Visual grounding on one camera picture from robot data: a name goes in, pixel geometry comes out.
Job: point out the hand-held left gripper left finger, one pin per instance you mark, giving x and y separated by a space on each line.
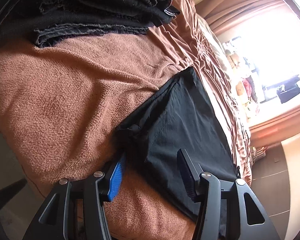
117 177

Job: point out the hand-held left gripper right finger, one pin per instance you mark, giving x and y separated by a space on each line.
187 175

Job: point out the black pants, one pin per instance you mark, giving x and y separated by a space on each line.
185 120

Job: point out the white rack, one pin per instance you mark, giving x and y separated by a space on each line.
258 152

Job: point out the brown blanket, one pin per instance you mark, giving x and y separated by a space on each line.
65 92

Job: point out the bear print pillow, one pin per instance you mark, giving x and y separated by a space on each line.
240 88

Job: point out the pink curtain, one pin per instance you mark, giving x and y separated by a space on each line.
277 125
240 10

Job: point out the red cloth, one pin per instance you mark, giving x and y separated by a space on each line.
251 90

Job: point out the cream duvet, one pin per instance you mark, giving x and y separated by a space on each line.
215 47

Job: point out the window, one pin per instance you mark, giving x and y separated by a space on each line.
277 55

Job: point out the pile of folded dark clothes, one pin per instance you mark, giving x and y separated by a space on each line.
90 5

